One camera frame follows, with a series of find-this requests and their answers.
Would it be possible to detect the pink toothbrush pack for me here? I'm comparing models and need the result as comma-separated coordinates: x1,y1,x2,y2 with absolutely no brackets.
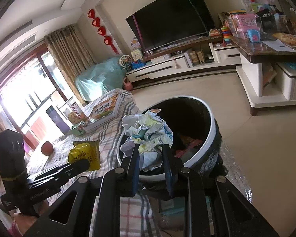
174,135,203,158

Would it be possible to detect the yellow snack bag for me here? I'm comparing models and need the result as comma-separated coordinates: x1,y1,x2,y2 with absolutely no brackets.
68,140,100,171

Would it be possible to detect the black white trash bin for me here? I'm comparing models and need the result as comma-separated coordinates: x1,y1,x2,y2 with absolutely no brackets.
115,95,223,183

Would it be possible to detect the person's left hand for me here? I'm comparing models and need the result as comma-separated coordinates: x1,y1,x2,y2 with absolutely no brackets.
9,200,50,236

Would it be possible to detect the red apple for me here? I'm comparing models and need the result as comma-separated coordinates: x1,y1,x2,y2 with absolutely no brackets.
40,141,54,156

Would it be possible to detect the plaid checkered blanket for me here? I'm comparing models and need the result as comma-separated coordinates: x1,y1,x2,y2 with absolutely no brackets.
26,89,161,236

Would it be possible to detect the orange children's book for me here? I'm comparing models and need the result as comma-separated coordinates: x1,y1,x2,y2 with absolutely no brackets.
84,95,122,132

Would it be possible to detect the green snack box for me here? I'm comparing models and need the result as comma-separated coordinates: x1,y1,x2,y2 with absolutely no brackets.
69,120,86,137

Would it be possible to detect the clear cookie jar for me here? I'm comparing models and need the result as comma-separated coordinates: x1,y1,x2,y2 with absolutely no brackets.
64,100,88,125

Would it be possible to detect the purple thermos bottle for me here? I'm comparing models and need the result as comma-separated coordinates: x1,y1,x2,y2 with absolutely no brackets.
46,106,70,134

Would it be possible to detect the teal covered armchair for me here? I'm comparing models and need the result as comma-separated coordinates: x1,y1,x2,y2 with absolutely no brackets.
75,56,126,102

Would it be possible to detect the ferris wheel toy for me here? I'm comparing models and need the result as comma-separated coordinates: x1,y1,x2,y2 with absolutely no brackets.
119,55,132,71

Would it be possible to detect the white tv cabinet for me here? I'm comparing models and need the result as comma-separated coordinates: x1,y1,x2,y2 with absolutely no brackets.
126,43,241,82

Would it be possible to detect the brown marble coffee table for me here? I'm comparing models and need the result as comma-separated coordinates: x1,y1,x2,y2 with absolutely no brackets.
231,36,296,116

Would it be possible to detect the right beige curtain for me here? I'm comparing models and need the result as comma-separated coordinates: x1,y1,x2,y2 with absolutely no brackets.
44,25,96,105

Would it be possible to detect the left red heart decoration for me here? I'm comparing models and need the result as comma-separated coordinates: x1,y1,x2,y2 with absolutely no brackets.
87,9,120,55

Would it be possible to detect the black flat television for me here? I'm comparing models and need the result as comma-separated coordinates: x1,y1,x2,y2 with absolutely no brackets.
126,0,214,52

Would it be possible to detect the pink storage box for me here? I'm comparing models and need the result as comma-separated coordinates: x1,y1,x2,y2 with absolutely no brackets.
232,14,260,40

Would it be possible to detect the white paper sheet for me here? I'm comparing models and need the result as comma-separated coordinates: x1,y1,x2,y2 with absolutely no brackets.
262,39,296,53

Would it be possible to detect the rainbow stacking ring toy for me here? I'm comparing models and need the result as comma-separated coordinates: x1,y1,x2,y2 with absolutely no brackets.
220,26,232,44

